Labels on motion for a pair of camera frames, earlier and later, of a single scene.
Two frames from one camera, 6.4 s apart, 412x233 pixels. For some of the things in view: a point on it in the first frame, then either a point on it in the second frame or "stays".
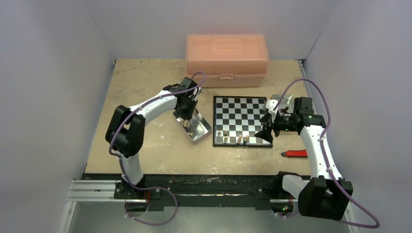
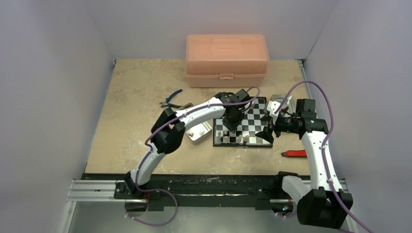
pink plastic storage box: (228, 60) stays
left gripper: (187, 115) to (233, 126)
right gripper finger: (266, 134) stays
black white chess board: (236, 121) stays
